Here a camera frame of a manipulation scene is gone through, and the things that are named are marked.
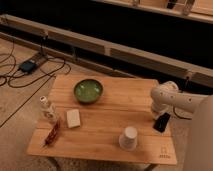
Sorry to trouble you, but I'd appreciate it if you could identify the black rectangular eraser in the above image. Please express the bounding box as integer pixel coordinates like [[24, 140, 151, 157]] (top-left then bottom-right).
[[153, 113, 170, 132]]

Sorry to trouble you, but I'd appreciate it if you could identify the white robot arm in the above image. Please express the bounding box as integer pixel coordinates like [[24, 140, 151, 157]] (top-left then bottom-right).
[[150, 81, 213, 171]]

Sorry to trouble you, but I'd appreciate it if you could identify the green ceramic bowl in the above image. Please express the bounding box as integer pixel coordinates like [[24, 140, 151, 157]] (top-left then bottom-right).
[[73, 79, 103, 104]]

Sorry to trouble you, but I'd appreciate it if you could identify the wooden folding table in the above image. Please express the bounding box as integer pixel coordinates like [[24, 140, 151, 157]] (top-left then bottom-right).
[[27, 75, 177, 165]]

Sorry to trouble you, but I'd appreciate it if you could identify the white rectangular block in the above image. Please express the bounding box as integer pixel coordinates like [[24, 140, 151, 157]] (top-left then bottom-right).
[[67, 109, 81, 128]]

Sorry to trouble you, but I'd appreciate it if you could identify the white paper cup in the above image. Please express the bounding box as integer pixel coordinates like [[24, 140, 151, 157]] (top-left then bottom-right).
[[119, 126, 138, 151]]

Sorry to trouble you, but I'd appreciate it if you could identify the small white bottle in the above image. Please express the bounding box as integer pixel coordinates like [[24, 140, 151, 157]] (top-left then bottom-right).
[[40, 96, 59, 125]]

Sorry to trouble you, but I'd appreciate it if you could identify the power strip with adapter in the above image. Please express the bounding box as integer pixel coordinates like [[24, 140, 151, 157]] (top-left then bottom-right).
[[18, 52, 47, 74]]

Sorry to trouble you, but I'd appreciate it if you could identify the long wooden beam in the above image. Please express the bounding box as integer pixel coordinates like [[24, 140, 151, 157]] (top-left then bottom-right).
[[0, 14, 213, 88]]

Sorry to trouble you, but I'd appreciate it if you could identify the black floor cable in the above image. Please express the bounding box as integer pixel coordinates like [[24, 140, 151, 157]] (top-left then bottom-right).
[[0, 37, 72, 128]]

